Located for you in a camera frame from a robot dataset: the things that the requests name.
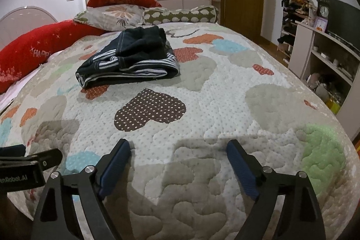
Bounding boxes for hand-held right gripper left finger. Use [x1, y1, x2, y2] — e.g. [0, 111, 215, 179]
[30, 138, 131, 240]

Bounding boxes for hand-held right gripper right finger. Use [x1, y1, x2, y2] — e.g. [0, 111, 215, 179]
[227, 139, 327, 240]

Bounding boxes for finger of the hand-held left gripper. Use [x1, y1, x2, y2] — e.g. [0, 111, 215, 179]
[0, 144, 27, 158]
[27, 148, 63, 172]

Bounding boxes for navy striped pants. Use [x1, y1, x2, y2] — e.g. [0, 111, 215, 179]
[75, 26, 181, 90]

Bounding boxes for heart patterned quilt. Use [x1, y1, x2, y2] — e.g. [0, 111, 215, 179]
[0, 21, 358, 240]

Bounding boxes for long red pillow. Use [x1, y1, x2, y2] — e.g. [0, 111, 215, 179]
[0, 21, 106, 94]

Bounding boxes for white round headboard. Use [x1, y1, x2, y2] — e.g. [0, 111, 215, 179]
[0, 6, 58, 45]

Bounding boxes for white shelf unit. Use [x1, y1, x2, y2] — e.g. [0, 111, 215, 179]
[288, 22, 360, 134]

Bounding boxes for floral print pillow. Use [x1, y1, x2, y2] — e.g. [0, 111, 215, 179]
[73, 4, 154, 32]

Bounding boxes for shoe rack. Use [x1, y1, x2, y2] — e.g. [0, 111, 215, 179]
[277, 0, 316, 67]

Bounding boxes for cloud print bolster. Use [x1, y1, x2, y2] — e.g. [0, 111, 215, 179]
[142, 5, 220, 26]

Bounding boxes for black table clock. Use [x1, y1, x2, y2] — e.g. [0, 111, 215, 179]
[317, 0, 330, 18]

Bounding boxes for black television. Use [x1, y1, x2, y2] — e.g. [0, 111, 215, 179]
[327, 0, 360, 47]

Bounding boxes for purple picture frame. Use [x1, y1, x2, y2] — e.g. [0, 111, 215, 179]
[313, 17, 328, 34]

